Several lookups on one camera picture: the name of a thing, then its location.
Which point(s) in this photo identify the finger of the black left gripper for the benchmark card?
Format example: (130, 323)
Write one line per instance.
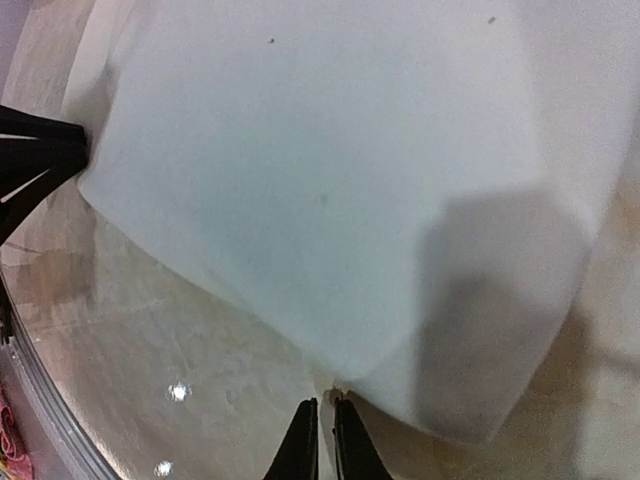
(29, 175)
(18, 123)

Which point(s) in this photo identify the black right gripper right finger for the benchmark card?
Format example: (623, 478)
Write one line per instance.
(355, 453)

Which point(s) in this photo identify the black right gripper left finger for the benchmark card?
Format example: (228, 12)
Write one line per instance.
(297, 456)

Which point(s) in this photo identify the white cloth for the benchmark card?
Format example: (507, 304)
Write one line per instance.
(408, 191)

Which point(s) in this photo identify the aluminium front rail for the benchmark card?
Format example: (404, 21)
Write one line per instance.
(56, 443)

